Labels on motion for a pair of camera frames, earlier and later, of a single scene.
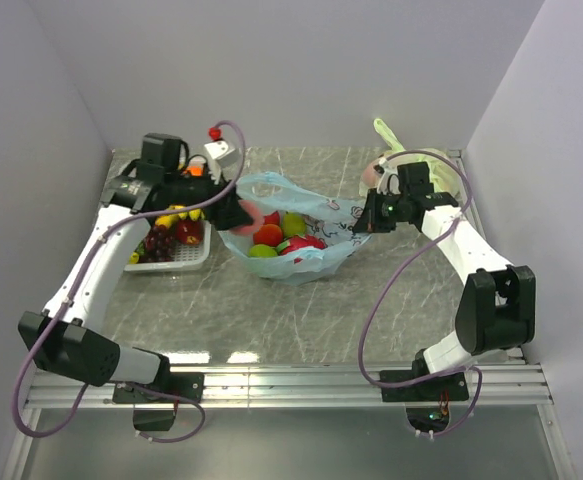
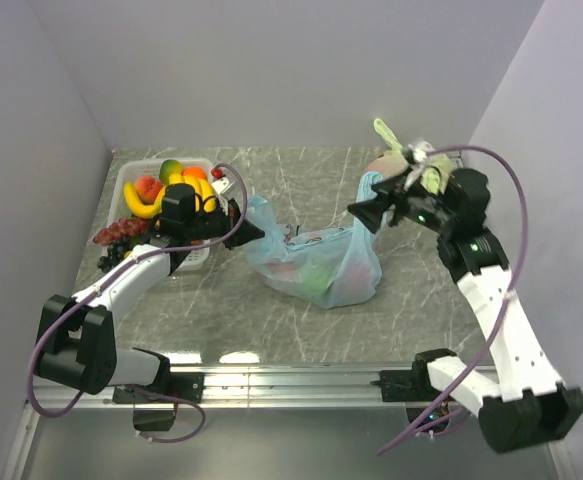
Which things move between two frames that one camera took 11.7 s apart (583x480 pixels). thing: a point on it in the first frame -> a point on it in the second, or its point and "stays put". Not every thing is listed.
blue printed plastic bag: [326, 217] -> [329, 268]
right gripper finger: [367, 219] stays put
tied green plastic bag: [444, 173] stays put
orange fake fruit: [194, 170] stays put
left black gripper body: [193, 190] -> [212, 225]
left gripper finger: [228, 212] -> [248, 232]
